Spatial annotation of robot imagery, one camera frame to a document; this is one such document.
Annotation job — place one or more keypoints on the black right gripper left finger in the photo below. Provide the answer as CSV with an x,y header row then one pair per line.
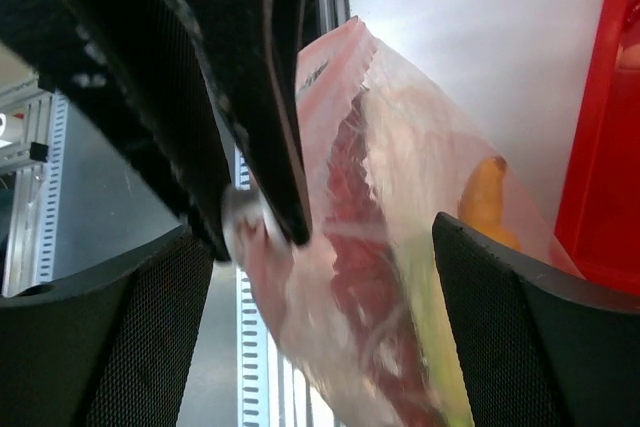
x,y
111,345

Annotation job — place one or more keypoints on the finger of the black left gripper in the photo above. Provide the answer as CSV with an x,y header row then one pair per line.
x,y
248,51
130,67

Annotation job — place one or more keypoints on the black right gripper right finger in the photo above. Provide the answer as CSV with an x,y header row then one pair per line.
x,y
537,346

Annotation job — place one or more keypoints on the yellow ginger root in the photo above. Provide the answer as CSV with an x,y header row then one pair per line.
x,y
481,205

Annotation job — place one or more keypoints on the clear zip top bag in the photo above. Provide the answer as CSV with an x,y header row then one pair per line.
x,y
385,150

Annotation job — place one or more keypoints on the green white leek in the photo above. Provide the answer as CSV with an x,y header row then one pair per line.
x,y
445,385

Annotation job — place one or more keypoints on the red plastic tray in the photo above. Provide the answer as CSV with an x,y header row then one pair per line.
x,y
598,218

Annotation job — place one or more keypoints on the white slotted cable duct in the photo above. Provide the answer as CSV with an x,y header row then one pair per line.
x,y
252,358

